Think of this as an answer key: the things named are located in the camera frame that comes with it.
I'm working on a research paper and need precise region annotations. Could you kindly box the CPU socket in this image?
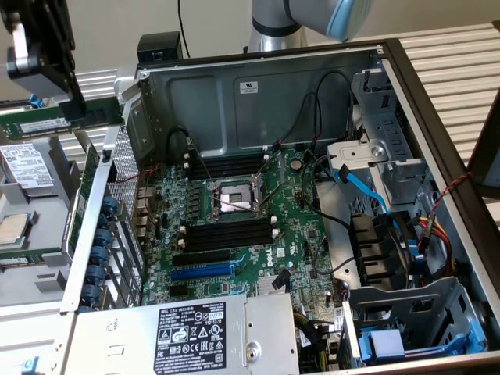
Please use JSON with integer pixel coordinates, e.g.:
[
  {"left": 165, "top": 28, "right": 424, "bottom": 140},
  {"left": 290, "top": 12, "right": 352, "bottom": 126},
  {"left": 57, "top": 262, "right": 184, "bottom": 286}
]
[{"left": 209, "top": 171, "right": 271, "bottom": 220}]

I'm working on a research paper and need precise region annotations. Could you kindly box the short black looped cable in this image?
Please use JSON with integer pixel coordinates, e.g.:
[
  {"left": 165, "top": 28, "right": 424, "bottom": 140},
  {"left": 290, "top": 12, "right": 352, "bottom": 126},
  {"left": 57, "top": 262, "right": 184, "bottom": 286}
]
[{"left": 166, "top": 127, "right": 196, "bottom": 165}]

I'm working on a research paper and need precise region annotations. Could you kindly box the light grey bracket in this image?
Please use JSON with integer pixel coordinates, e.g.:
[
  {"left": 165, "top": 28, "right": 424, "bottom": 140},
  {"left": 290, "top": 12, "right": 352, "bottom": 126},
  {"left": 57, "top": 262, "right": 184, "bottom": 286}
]
[{"left": 112, "top": 64, "right": 141, "bottom": 105}]

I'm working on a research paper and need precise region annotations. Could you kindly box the thick black cable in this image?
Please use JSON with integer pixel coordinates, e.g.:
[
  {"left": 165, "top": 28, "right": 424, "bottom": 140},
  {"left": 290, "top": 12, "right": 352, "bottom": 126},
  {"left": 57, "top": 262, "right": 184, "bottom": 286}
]
[{"left": 302, "top": 150, "right": 352, "bottom": 232}]

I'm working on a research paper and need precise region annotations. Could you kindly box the silver finned heatsink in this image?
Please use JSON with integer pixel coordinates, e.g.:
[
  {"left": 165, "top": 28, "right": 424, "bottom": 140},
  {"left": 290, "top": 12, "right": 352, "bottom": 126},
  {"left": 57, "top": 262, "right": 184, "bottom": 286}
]
[{"left": 255, "top": 273, "right": 292, "bottom": 296}]

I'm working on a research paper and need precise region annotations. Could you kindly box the dark box beside case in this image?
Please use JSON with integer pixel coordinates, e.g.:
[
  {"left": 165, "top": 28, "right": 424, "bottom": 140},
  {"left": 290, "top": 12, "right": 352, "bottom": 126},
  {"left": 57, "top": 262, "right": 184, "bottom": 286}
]
[{"left": 466, "top": 87, "right": 500, "bottom": 200}]

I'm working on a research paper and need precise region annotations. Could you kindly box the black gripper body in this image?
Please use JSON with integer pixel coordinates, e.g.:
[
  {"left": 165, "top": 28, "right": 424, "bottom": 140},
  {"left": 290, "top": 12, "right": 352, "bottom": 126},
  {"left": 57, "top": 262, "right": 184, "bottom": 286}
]
[{"left": 0, "top": 0, "right": 77, "bottom": 75}]

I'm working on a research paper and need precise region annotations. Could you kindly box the small blue plastic piece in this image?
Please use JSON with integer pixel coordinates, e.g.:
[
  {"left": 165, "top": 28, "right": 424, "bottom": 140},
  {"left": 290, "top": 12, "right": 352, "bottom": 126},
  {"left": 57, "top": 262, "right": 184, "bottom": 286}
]
[{"left": 21, "top": 355, "right": 41, "bottom": 375}]

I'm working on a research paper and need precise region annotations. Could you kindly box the silver power supply unit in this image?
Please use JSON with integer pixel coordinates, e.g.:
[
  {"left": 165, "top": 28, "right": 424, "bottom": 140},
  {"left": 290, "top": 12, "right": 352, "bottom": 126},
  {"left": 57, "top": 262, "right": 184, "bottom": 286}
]
[{"left": 72, "top": 291, "right": 301, "bottom": 375}]

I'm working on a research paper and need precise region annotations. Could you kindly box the blue expansion slot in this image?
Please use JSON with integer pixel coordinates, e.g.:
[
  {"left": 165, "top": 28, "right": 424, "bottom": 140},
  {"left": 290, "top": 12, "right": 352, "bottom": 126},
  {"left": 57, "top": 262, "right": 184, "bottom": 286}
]
[{"left": 170, "top": 255, "right": 246, "bottom": 282}]

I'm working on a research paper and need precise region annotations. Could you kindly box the blue disk carrier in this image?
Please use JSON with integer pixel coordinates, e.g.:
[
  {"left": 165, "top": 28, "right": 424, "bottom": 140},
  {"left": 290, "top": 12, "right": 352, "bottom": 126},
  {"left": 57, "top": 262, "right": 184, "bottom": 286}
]
[{"left": 358, "top": 318, "right": 488, "bottom": 366}]

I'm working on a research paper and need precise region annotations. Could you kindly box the hard disk with blue carrier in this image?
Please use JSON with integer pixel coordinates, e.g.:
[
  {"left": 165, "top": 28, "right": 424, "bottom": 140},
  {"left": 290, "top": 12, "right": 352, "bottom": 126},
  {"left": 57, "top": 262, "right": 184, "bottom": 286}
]
[{"left": 0, "top": 92, "right": 55, "bottom": 196}]

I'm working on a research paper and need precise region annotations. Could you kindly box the grey parts rack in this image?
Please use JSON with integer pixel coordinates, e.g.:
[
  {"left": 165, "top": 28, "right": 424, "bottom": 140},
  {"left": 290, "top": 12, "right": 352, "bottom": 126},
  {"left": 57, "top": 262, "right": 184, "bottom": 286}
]
[{"left": 0, "top": 128, "right": 85, "bottom": 308}]

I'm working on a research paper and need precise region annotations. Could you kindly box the black wall cable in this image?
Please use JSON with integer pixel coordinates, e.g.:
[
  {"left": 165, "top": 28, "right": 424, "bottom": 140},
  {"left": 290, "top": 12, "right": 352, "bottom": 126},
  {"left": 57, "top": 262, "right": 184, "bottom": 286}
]
[{"left": 177, "top": 0, "right": 192, "bottom": 59}]

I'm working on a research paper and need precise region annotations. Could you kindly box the RAM slot with white latches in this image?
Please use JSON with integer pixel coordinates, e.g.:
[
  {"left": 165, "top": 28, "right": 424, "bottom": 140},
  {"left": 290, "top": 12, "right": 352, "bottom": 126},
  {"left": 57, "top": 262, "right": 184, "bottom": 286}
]
[
  {"left": 178, "top": 230, "right": 280, "bottom": 253},
  {"left": 179, "top": 216, "right": 278, "bottom": 236}
]

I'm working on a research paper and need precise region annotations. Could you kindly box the silver CPU chip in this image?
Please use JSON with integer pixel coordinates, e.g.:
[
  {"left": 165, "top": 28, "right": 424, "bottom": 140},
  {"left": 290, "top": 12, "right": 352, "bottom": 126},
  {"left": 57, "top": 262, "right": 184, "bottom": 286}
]
[{"left": 0, "top": 212, "right": 33, "bottom": 247}]

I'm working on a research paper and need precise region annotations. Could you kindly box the blue expansion card retainer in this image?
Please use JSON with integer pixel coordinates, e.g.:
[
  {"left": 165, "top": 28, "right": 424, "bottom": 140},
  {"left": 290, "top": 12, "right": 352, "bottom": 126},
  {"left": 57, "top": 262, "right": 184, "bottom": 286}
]
[{"left": 80, "top": 195, "right": 120, "bottom": 313}]

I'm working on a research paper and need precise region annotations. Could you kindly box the black box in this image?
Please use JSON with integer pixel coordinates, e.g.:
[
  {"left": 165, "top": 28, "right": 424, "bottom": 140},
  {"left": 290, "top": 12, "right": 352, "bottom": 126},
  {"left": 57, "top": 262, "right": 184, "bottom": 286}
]
[{"left": 137, "top": 31, "right": 187, "bottom": 63}]

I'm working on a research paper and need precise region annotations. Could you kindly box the large metal disk bay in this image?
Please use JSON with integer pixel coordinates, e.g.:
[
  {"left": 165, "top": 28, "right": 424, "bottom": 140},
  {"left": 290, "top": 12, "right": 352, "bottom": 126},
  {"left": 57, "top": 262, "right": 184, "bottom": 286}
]
[{"left": 342, "top": 276, "right": 491, "bottom": 370}]

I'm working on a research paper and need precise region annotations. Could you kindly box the open metal PC case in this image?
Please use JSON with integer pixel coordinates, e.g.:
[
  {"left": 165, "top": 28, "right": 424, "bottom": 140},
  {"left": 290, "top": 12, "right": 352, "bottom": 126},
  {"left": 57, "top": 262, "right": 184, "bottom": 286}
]
[{"left": 60, "top": 37, "right": 500, "bottom": 375}]

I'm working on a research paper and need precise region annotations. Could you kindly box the green motherboard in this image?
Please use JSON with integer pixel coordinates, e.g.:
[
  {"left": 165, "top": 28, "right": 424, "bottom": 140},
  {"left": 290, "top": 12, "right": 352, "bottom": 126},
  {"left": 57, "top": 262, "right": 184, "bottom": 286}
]
[{"left": 139, "top": 146, "right": 343, "bottom": 313}]

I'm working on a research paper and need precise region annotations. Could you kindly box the yellow red power wire bundle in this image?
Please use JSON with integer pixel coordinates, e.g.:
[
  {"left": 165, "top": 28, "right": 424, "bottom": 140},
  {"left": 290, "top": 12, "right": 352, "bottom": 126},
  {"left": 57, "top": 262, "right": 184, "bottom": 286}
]
[{"left": 405, "top": 216, "right": 462, "bottom": 282}]

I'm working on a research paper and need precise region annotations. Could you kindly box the red black twisted wire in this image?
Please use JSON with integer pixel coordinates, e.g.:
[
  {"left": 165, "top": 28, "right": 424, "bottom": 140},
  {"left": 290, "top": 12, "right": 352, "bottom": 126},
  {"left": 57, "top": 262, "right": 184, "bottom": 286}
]
[
  {"left": 116, "top": 162, "right": 162, "bottom": 220},
  {"left": 420, "top": 171, "right": 473, "bottom": 251}
]

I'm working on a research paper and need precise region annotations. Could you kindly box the thin black wire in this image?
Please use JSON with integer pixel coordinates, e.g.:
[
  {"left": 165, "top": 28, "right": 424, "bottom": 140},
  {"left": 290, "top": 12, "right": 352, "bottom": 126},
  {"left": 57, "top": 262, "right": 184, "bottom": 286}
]
[{"left": 313, "top": 70, "right": 355, "bottom": 152}]

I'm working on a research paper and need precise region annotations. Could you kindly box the blue SATA wire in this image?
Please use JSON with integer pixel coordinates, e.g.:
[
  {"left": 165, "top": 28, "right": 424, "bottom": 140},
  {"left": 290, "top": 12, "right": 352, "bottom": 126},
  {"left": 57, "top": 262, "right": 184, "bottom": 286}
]
[{"left": 334, "top": 162, "right": 427, "bottom": 265}]

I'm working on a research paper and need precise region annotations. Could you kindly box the metal locking lever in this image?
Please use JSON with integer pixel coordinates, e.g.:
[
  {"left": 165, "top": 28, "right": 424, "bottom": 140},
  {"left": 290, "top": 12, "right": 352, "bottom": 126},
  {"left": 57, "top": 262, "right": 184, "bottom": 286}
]
[
  {"left": 257, "top": 181, "right": 288, "bottom": 208},
  {"left": 186, "top": 138, "right": 216, "bottom": 188}
]

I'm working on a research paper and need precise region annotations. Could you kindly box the green RAM stick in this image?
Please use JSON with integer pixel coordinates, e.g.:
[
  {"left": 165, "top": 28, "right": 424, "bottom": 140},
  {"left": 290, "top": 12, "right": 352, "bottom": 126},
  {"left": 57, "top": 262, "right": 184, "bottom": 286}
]
[
  {"left": 0, "top": 97, "right": 124, "bottom": 140},
  {"left": 0, "top": 249, "right": 45, "bottom": 269}
]

